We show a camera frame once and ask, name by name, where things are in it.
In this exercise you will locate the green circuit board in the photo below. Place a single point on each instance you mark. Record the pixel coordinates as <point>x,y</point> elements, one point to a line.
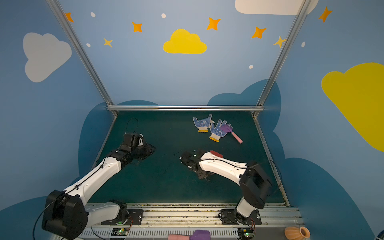
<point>245,234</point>
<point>120,232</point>

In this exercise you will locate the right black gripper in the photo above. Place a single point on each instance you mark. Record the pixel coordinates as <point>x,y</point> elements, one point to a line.
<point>188,160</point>

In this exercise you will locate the blue dotted work glove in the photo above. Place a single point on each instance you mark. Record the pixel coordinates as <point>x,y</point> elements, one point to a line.
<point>216,132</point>
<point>203,125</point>

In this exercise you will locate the aluminium frame post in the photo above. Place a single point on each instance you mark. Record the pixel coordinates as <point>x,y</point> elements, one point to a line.
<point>60,15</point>
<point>294,30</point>

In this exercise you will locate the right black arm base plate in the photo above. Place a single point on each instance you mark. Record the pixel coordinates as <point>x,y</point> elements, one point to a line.
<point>229,217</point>

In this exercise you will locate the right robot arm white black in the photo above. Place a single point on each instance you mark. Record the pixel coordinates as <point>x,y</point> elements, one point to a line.
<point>255,184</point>

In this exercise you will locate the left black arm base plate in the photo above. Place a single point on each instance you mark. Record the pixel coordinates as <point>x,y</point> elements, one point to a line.
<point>133,217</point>

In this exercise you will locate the red square paper sheet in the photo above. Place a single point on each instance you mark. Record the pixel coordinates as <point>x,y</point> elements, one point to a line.
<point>216,154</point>

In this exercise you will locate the rear aluminium frame bar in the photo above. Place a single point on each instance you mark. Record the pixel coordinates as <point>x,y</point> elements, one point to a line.
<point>127,108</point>

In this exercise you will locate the left green circuit board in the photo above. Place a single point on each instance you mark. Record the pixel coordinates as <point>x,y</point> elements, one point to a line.
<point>120,232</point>

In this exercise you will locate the left blue dotted work glove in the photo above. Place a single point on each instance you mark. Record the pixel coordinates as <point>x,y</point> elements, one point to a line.
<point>203,125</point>

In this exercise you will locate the terracotta ribbed vase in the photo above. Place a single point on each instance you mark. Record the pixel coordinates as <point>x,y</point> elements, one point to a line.
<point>294,233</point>

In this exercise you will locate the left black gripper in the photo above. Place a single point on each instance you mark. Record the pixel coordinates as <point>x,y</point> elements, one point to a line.
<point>145,149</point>

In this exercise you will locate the front aluminium rail base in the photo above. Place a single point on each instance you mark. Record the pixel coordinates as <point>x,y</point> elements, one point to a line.
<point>161,220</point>

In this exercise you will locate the pink purple brush front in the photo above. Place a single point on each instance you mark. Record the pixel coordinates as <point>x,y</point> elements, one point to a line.
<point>197,235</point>

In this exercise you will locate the right blue dotted work glove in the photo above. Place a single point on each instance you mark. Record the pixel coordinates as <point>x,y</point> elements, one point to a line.
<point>216,132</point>

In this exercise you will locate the purple pink brush on table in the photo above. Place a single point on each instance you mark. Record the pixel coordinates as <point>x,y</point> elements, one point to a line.
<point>229,129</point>

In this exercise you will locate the right aluminium frame post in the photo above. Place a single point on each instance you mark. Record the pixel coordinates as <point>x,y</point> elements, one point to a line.
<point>294,30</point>

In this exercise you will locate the left aluminium frame post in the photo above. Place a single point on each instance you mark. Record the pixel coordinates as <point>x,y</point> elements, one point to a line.
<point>60,15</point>

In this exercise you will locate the right green circuit board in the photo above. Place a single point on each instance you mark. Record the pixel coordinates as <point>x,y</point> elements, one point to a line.
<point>245,234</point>

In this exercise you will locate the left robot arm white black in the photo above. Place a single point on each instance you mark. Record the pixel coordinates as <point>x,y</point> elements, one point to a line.
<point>66,213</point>

